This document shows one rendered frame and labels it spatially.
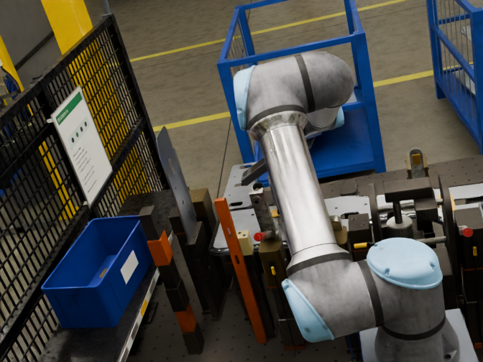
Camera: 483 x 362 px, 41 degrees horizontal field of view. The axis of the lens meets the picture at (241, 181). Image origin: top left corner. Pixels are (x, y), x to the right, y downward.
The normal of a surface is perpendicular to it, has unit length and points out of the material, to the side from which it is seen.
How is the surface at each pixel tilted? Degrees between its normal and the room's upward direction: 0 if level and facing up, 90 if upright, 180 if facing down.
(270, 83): 42
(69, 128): 90
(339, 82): 87
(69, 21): 90
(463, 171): 0
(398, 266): 7
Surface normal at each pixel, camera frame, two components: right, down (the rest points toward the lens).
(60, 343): -0.24, -0.85
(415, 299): 0.10, 0.46
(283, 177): -0.56, -0.17
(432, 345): 0.18, 0.13
